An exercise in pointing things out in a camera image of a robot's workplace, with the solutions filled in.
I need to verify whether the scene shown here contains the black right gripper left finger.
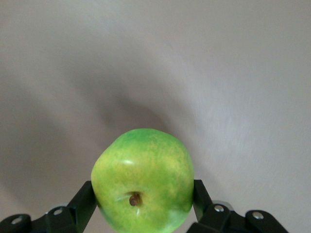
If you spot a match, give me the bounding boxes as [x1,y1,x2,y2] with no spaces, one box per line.
[0,181,98,233]

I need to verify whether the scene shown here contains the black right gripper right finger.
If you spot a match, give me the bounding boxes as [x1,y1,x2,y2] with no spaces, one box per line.
[187,179,290,233]

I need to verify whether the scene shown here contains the green apple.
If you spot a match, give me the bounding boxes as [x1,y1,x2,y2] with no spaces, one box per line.
[91,128,195,233]

